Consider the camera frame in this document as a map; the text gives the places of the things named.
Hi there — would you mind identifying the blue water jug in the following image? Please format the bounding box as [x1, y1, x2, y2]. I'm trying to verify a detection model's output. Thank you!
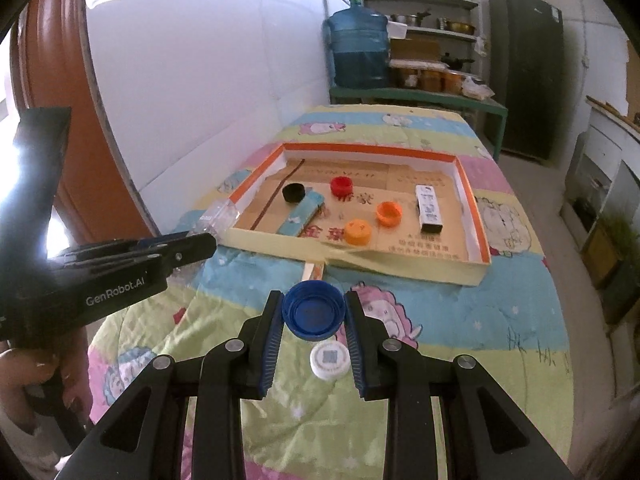
[324, 0, 391, 88]

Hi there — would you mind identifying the grey wall shelf unit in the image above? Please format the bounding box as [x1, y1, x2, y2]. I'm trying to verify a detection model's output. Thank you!
[350, 0, 481, 91]

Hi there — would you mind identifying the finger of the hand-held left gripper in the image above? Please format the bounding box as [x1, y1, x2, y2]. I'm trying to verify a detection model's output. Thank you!
[65, 237, 168, 260]
[50, 233, 218, 275]

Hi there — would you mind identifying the clear plastic bag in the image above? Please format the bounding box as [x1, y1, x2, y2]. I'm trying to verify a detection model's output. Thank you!
[462, 74, 496, 100]

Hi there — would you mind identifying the orange ribbed bottle cap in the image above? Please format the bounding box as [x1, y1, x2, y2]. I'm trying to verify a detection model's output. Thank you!
[376, 201, 403, 227]

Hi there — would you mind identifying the clear patterned plastic box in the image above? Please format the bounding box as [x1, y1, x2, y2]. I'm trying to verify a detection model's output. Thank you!
[170, 199, 242, 281]

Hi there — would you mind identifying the blue bottle cap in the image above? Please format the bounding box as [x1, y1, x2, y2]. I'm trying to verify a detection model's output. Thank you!
[281, 281, 347, 338]

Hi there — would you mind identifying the grey kitchen cabinet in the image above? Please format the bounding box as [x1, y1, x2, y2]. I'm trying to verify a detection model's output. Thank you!
[560, 97, 640, 326]

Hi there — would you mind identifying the person's left hand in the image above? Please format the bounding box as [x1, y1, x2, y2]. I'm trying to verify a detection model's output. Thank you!
[0, 332, 95, 413]

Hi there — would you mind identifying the cream rectangular box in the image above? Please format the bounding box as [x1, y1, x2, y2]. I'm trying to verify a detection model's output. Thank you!
[300, 258, 328, 283]

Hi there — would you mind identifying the white round cap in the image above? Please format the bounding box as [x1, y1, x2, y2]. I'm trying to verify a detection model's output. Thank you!
[309, 342, 350, 379]

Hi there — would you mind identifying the brown cardboard box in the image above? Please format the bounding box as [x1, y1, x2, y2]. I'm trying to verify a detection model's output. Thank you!
[390, 39, 441, 61]

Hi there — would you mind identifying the thin brown stick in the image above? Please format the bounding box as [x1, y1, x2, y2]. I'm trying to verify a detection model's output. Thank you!
[250, 159, 306, 231]

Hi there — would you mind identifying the dark grey refrigerator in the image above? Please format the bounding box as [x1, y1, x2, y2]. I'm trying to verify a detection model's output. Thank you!
[487, 0, 565, 163]

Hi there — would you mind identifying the light blue rectangular box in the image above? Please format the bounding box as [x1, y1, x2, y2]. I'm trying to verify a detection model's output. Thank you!
[276, 190, 326, 237]

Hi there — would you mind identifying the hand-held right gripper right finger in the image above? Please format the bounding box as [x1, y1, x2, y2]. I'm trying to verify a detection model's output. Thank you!
[344, 290, 576, 480]

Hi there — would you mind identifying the printed cartoon blanket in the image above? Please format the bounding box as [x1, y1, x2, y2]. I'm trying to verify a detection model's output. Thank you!
[87, 105, 573, 480]

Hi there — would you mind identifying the orange printed cap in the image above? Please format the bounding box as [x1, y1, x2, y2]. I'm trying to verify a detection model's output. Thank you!
[345, 218, 373, 246]

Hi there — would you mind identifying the cardboard sheet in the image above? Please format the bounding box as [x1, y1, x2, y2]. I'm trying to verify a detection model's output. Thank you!
[625, 40, 640, 121]

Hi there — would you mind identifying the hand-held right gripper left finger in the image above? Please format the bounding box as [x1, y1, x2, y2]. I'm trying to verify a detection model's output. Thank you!
[60, 290, 286, 480]

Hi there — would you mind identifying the white cartoon rectangular box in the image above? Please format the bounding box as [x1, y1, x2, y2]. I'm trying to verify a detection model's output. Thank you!
[416, 185, 445, 233]

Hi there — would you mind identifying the orange-rimmed cardboard tray box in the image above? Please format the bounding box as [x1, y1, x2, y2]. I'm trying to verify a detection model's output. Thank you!
[220, 142, 493, 288]

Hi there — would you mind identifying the brown wooden door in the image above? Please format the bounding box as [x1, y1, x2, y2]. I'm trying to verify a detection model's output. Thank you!
[10, 0, 161, 241]

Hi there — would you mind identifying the green low table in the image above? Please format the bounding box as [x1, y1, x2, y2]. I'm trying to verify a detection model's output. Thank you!
[329, 85, 508, 161]

